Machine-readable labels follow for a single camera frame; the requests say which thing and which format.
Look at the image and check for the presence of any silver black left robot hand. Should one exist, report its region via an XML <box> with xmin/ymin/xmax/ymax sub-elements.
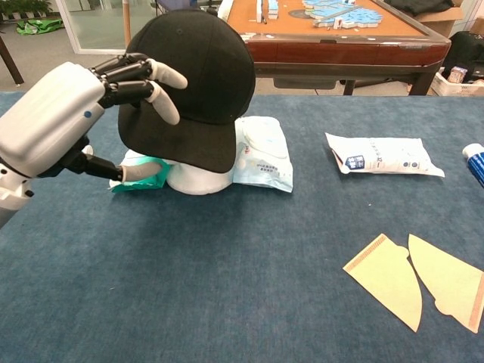
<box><xmin>0</xmin><ymin>51</ymin><xmax>189</xmax><ymax>183</ymax></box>

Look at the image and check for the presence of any black baseball cap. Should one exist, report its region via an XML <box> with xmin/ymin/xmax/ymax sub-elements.
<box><xmin>117</xmin><ymin>10</ymin><xmax>256</xmax><ymax>172</ymax></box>

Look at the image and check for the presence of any white foam mannequin head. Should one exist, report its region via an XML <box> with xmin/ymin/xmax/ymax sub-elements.
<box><xmin>124</xmin><ymin>149</ymin><xmax>234</xmax><ymax>196</ymax></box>

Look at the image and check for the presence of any green bag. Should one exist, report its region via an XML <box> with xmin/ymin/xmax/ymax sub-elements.
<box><xmin>16</xmin><ymin>18</ymin><xmax>64</xmax><ymax>37</ymax></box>

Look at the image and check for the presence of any green wet wipes pack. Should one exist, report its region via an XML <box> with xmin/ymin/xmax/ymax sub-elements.
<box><xmin>109</xmin><ymin>158</ymin><xmax>178</xmax><ymax>194</ymax></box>

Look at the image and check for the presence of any wooden pole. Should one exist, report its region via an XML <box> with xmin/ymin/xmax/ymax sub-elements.
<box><xmin>123</xmin><ymin>0</ymin><xmax>132</xmax><ymax>45</ymax></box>

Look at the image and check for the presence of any blue felt table mat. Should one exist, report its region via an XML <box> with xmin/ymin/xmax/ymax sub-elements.
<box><xmin>0</xmin><ymin>92</ymin><xmax>484</xmax><ymax>363</ymax></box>

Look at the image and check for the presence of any light blue wet wipes pack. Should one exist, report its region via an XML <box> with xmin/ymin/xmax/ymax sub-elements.
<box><xmin>231</xmin><ymin>116</ymin><xmax>294</xmax><ymax>194</ymax></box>

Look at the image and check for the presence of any white mahjong tile rack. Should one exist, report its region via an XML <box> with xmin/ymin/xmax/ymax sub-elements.
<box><xmin>255</xmin><ymin>0</ymin><xmax>281</xmax><ymax>23</ymax></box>

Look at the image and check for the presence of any brown mahjong table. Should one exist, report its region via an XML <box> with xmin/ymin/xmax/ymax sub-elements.
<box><xmin>226</xmin><ymin>0</ymin><xmax>451</xmax><ymax>96</ymax></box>

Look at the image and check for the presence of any blue mahjong tile cluster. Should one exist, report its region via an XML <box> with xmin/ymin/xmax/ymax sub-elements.
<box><xmin>302</xmin><ymin>0</ymin><xmax>383</xmax><ymax>29</ymax></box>

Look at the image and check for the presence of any white plastic pouch blue label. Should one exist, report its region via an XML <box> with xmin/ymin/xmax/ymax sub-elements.
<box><xmin>324</xmin><ymin>132</ymin><xmax>446</xmax><ymax>178</ymax></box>

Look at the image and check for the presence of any tan paper coffee filter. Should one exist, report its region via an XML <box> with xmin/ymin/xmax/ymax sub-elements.
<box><xmin>343</xmin><ymin>233</ymin><xmax>424</xmax><ymax>334</ymax></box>
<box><xmin>408</xmin><ymin>234</ymin><xmax>484</xmax><ymax>334</ymax></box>

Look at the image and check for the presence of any black cloth pile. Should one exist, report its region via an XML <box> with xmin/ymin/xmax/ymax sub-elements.
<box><xmin>385</xmin><ymin>0</ymin><xmax>455</xmax><ymax>17</ymax></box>

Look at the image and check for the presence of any cardboard box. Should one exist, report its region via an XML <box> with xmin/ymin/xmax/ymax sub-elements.
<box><xmin>415</xmin><ymin>6</ymin><xmax>466</xmax><ymax>38</ymax></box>

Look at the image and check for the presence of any white plastic crate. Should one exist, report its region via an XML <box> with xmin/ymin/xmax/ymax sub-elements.
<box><xmin>430</xmin><ymin>71</ymin><xmax>484</xmax><ymax>98</ymax></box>

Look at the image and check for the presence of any black bag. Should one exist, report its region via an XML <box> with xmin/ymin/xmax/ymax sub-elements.
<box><xmin>442</xmin><ymin>31</ymin><xmax>484</xmax><ymax>82</ymax></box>

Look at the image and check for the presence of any blue white toothpaste tube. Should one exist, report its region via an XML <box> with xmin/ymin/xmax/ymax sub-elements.
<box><xmin>461</xmin><ymin>143</ymin><xmax>484</xmax><ymax>189</ymax></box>

